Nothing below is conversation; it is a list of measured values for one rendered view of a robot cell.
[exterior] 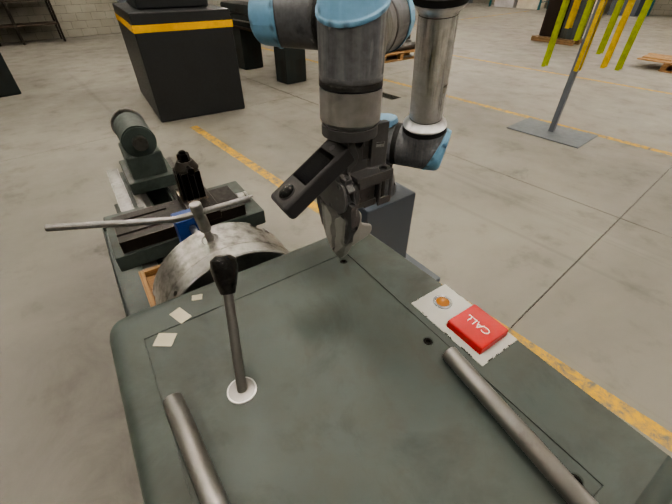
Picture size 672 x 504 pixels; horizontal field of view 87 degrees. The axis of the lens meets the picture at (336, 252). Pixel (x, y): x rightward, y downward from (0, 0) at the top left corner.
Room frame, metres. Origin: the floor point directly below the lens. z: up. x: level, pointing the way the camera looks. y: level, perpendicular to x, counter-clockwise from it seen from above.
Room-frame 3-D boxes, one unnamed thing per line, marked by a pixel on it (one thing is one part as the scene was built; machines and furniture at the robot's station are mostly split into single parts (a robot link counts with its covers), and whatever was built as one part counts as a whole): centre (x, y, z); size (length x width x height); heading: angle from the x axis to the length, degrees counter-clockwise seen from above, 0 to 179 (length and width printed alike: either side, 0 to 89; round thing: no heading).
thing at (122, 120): (1.57, 0.91, 1.01); 0.30 x 0.20 x 0.29; 34
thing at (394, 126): (1.02, -0.12, 1.27); 0.13 x 0.12 x 0.14; 67
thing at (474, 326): (0.32, -0.20, 1.26); 0.06 x 0.06 x 0.02; 34
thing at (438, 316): (0.34, -0.19, 1.23); 0.13 x 0.08 x 0.06; 34
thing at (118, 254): (1.15, 0.58, 0.89); 0.53 x 0.30 x 0.06; 124
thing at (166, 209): (1.09, 0.57, 0.95); 0.43 x 0.18 x 0.04; 124
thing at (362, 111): (0.45, -0.02, 1.53); 0.08 x 0.08 x 0.05
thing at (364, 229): (0.44, -0.03, 1.34); 0.06 x 0.03 x 0.09; 124
